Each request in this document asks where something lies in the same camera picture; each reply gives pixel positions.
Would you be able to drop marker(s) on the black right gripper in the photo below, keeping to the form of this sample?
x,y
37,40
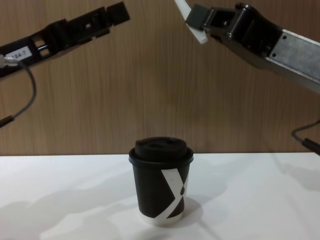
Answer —
x,y
252,35

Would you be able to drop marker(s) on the black paper cup white print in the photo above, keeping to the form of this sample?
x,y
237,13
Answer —
x,y
157,190

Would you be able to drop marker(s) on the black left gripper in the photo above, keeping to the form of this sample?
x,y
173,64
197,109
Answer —
x,y
25,58

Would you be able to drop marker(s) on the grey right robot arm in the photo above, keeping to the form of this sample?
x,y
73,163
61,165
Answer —
x,y
295,57

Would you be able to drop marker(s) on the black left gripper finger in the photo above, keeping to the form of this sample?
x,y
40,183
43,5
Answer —
x,y
95,17
100,28

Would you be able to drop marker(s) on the white curved plastic piece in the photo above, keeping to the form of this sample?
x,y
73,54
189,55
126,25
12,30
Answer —
x,y
182,7

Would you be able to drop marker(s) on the black plastic cup lid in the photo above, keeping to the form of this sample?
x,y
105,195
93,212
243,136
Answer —
x,y
161,151

